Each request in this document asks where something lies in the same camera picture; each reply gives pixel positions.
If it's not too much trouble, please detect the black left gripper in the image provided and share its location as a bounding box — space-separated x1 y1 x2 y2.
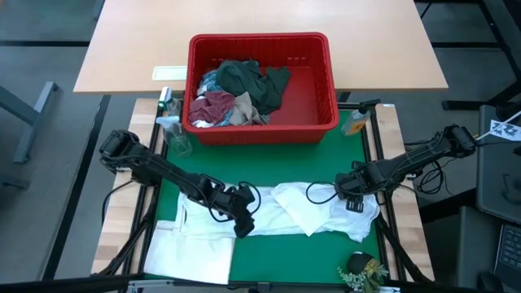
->
209 185 256 239

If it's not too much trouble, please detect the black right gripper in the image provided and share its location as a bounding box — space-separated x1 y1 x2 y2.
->
335 162 387 213

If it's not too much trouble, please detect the white button shirt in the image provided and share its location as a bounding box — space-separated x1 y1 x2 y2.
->
174 181 382 244

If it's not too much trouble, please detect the red plastic laundry bin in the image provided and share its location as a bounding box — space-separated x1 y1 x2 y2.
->
182 32 340 147

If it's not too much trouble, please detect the succulent plant in dark pot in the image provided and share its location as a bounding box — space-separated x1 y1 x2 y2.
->
336 251 390 293

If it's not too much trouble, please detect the cream folded cloth pile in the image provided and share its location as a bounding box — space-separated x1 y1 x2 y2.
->
144 195 236 286

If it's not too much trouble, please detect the orange label pump bottle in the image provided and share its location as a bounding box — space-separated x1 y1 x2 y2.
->
340 98 382 137

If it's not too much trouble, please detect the clear spray bottle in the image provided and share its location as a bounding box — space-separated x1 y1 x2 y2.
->
155 116 193 158

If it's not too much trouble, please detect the beige garment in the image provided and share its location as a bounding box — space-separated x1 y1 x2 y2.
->
230 91 268 126

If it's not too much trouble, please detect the maroon garment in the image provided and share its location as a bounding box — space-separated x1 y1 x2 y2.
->
187 90 236 125

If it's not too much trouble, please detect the dark grey side desk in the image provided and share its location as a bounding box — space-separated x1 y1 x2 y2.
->
475 103 521 225

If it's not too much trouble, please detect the dark green garment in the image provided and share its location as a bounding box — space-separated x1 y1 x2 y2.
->
215 59 292 116

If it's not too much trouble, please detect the clear bottle green cap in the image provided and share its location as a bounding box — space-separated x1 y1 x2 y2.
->
158 85 182 119

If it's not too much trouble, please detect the blue patterned garment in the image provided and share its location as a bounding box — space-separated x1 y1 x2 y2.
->
197 69 221 98

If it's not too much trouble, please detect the black keyboard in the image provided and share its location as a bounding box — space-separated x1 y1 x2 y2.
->
493 223 521 288

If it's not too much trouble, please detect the white fiducial marker tag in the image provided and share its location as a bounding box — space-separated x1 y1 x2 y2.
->
490 119 521 142

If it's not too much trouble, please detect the white desk grommet plate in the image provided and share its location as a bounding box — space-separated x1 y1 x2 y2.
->
152 65 189 81

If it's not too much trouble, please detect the light wooden desk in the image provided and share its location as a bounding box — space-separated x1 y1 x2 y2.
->
72 0 449 94

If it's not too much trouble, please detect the grey metal desk leg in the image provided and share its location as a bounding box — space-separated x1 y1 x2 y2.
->
0 81 60 164

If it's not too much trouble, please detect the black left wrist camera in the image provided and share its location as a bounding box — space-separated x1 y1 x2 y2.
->
237 186 256 204

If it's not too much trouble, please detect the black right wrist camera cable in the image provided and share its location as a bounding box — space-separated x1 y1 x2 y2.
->
304 181 339 206

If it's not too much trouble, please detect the black aluminium rig frame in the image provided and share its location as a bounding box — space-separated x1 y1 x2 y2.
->
91 95 435 293

